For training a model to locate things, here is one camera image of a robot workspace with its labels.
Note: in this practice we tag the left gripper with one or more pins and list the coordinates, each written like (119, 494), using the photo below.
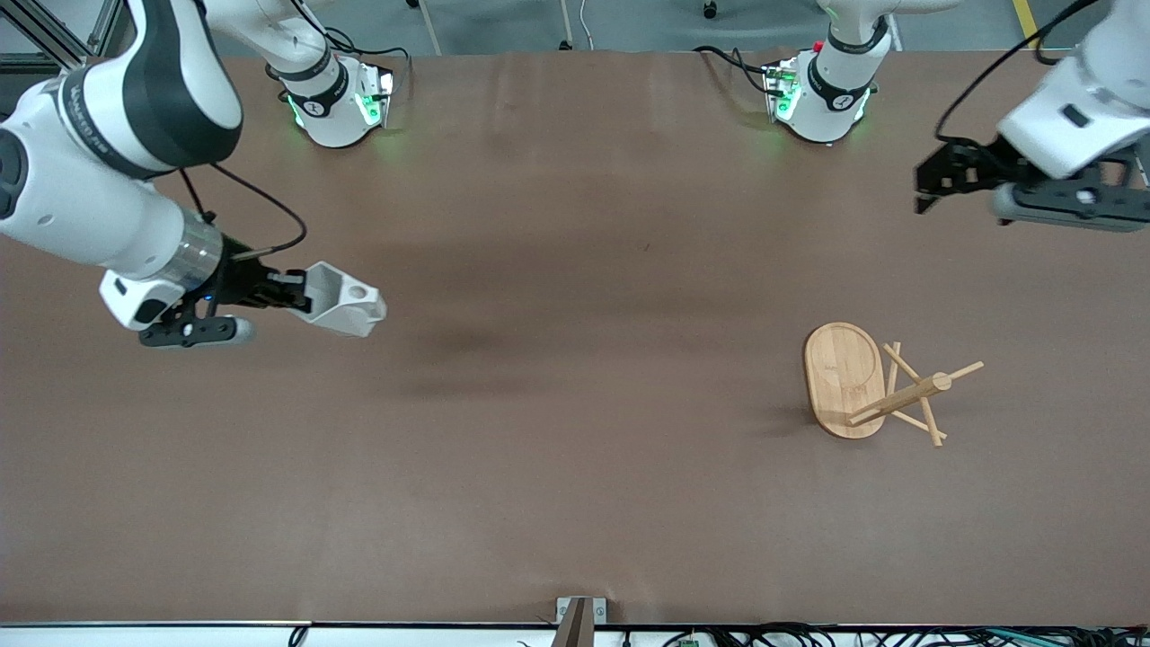
(982, 167)

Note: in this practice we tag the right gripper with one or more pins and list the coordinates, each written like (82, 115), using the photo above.
(241, 278)

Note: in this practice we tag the white faceted cup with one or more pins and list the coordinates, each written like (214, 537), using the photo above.
(346, 310)

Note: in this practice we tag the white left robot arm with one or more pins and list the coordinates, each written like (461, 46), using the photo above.
(835, 99)

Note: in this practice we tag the wooden cup rack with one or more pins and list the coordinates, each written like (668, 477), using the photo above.
(844, 377)

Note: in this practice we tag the brown table cover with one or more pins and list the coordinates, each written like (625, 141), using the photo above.
(575, 449)

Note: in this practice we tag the aluminium profile frame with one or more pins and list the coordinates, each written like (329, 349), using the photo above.
(49, 36)

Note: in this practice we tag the grey metal camera bracket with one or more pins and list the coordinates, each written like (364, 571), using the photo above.
(579, 620)

